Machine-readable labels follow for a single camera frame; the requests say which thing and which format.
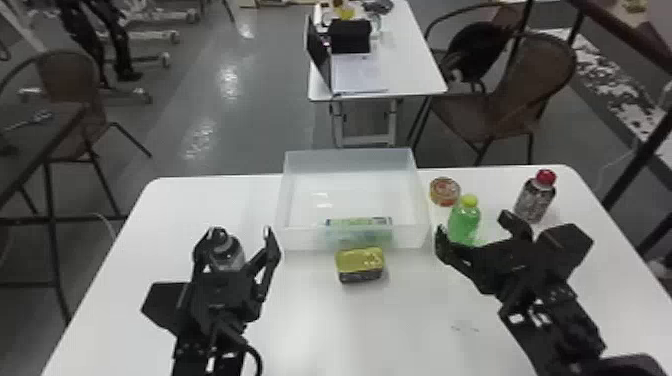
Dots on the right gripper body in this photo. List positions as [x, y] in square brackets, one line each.
[509, 268]

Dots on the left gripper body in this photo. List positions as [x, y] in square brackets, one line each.
[220, 299]

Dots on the yellow can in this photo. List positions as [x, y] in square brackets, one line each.
[360, 264]

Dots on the black box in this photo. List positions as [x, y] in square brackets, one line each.
[349, 36]

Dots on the green bottle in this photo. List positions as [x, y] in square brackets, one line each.
[464, 223]

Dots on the clear box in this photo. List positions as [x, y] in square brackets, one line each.
[352, 194]

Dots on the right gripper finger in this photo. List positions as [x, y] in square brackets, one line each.
[451, 254]
[520, 227]

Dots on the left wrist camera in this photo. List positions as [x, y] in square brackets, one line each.
[164, 310]

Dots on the white paper sheet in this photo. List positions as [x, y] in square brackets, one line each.
[358, 73]

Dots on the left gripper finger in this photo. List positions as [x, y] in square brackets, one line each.
[270, 257]
[201, 257]

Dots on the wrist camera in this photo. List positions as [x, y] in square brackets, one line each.
[164, 310]
[566, 249]

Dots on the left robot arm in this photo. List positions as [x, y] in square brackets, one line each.
[220, 357]

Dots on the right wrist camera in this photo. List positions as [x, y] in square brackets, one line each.
[566, 249]

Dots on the red can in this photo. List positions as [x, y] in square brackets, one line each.
[444, 191]

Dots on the white side table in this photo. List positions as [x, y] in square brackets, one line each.
[409, 58]

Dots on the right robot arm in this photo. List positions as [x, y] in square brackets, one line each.
[567, 336]

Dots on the grey bottle with red cap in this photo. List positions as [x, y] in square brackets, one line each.
[534, 199]

